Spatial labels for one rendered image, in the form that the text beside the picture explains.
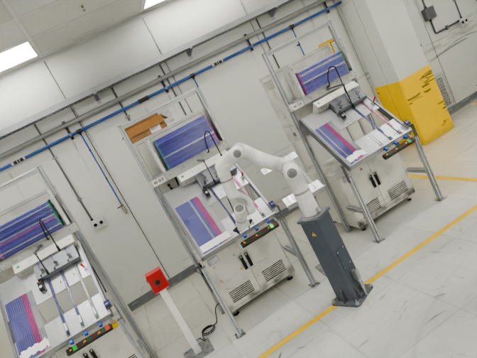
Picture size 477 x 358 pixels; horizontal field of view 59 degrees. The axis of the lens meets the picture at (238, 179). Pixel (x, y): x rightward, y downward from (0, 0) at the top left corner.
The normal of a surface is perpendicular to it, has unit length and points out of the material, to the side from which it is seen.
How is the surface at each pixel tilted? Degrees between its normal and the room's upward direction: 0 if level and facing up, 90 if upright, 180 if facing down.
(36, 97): 90
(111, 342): 90
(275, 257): 90
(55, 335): 47
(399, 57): 90
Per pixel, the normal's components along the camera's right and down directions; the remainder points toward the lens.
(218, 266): 0.29, 0.04
